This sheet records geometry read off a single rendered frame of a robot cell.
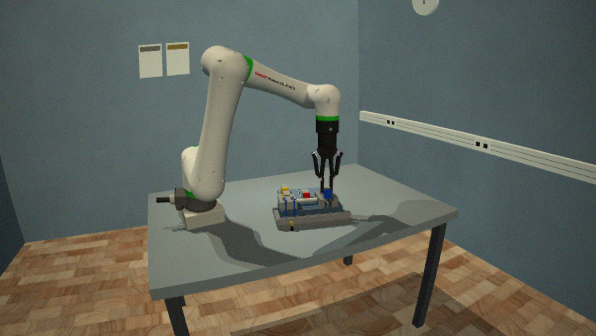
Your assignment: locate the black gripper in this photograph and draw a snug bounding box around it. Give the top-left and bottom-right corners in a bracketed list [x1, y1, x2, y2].
[311, 134, 343, 193]

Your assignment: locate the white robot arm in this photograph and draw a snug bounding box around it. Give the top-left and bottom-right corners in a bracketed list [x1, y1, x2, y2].
[156, 46, 341, 213]

